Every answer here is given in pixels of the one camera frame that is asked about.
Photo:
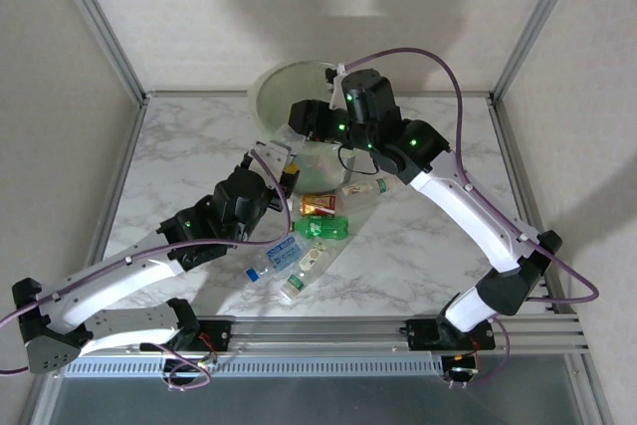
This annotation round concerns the white label green-band bottle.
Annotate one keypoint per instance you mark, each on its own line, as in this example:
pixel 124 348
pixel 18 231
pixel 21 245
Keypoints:
pixel 360 191

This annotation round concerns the white green label bottle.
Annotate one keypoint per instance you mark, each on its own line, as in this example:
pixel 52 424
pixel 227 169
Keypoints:
pixel 308 266

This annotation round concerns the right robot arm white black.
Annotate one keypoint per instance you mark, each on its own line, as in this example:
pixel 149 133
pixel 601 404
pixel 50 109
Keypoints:
pixel 473 211

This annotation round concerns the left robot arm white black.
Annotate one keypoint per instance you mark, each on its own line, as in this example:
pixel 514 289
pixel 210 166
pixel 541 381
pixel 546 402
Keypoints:
pixel 114 280

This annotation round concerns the red yellow label bottle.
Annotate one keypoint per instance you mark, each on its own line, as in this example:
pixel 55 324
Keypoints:
pixel 318 204

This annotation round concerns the green soda bottle with label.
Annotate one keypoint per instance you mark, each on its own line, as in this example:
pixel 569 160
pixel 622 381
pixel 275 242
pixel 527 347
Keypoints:
pixel 321 227

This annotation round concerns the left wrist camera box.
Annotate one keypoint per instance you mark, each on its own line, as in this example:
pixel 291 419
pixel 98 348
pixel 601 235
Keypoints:
pixel 271 153

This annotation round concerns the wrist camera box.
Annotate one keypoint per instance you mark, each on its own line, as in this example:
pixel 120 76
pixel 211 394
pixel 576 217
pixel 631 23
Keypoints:
pixel 271 153
pixel 338 86

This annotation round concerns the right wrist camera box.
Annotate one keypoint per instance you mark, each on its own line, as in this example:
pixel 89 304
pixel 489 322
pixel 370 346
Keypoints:
pixel 338 86

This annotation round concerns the aluminium frame rail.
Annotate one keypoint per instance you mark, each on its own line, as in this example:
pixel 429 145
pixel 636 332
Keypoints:
pixel 127 156
pixel 199 94
pixel 505 146

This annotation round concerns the wide aluminium base rail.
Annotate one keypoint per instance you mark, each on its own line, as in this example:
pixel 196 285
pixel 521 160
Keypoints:
pixel 318 333

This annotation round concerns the aluminium frame post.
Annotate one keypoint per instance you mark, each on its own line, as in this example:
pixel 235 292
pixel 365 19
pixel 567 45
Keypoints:
pixel 40 395
pixel 94 22
pixel 540 17
pixel 589 390

